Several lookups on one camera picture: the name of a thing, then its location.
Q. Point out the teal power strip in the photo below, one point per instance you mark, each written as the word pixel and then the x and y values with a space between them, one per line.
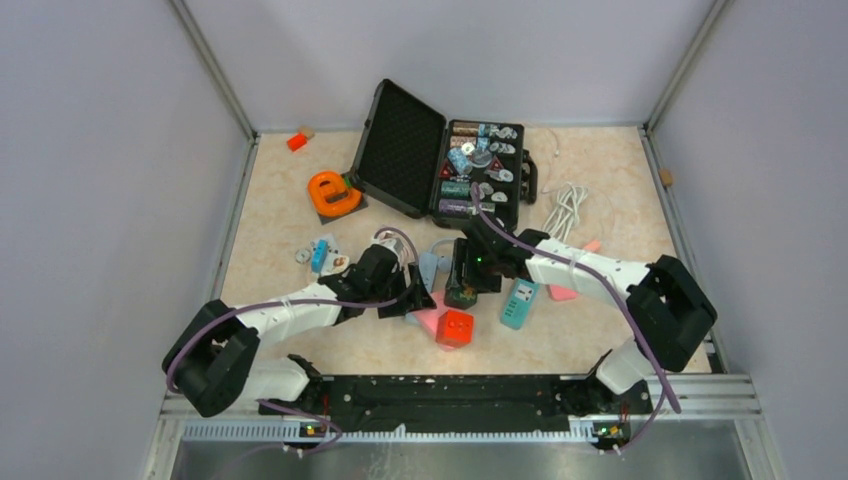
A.
pixel 519 302

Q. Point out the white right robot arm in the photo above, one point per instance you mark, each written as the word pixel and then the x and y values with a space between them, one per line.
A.
pixel 667 311

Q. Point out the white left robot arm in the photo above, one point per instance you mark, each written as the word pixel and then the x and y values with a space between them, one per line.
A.
pixel 213 362

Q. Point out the small red block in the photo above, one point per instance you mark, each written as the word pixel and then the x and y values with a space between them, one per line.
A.
pixel 297 141

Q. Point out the orange tape dispenser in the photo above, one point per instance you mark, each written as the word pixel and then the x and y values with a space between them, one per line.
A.
pixel 332 196

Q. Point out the white cube socket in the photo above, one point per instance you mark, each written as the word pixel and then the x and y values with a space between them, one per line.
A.
pixel 340 263

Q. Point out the small wooden block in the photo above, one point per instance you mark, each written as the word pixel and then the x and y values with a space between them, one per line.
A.
pixel 306 131

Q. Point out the small pink plug adapter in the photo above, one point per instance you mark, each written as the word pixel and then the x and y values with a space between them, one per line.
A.
pixel 561 294

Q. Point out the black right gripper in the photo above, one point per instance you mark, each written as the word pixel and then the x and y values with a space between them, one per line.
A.
pixel 464 251

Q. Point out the wooden block on rail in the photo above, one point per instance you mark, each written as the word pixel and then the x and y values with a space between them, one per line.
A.
pixel 666 177

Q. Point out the red cube socket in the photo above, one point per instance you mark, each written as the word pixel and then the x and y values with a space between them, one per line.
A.
pixel 455 329

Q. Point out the dark green cube socket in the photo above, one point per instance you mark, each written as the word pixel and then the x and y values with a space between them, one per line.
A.
pixel 460 297

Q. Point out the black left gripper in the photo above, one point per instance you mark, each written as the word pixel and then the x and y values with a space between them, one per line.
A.
pixel 417 302

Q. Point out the light blue power strip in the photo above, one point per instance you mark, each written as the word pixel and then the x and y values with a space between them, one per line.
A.
pixel 430 264

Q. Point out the small blue plug adapter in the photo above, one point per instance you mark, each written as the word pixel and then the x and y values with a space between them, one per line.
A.
pixel 319 254

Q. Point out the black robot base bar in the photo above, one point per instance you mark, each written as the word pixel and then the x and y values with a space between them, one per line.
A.
pixel 467 403

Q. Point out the pink triangular power strip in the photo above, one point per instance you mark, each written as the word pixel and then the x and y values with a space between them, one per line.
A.
pixel 428 319

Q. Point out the black open carrying case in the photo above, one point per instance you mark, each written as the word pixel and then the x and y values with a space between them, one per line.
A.
pixel 413 159

